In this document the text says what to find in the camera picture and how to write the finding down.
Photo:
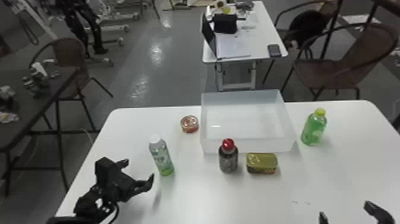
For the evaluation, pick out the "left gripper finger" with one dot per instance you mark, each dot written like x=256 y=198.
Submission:
x=145 y=184
x=123 y=162

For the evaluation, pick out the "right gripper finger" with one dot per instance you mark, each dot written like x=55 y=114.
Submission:
x=379 y=215
x=323 y=219

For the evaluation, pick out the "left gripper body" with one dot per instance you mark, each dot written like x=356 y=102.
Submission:
x=122 y=187

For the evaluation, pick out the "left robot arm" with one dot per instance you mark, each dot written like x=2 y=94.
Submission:
x=86 y=203

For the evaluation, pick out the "green bottle with white cap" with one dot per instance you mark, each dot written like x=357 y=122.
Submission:
x=161 y=158

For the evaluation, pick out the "red can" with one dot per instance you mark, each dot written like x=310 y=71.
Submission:
x=189 y=124

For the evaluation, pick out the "yellow can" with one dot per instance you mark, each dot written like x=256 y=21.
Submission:
x=262 y=163

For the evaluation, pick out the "dark bottle with red cap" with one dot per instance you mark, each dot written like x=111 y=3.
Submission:
x=228 y=158

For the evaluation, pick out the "green bottle with yellow cap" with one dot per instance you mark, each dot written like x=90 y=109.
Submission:
x=313 y=128

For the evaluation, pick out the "dark side table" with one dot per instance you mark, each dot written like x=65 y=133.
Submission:
x=28 y=106

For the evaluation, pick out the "clear box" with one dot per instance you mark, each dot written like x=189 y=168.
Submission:
x=247 y=137

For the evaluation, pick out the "brown chair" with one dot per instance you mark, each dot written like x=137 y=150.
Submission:
x=67 y=53
x=340 y=67

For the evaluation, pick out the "person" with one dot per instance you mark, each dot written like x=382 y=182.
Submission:
x=82 y=22

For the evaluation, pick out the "black laptop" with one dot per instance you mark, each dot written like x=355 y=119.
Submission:
x=218 y=47

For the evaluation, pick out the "black bag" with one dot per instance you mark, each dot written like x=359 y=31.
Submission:
x=225 y=23

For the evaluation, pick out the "black phone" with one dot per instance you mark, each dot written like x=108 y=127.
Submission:
x=274 y=50

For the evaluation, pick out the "white side table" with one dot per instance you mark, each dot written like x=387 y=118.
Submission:
x=259 y=37

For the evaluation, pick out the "black chair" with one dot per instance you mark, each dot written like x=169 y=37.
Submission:
x=307 y=25

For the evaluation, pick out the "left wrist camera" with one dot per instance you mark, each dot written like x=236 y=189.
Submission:
x=106 y=170

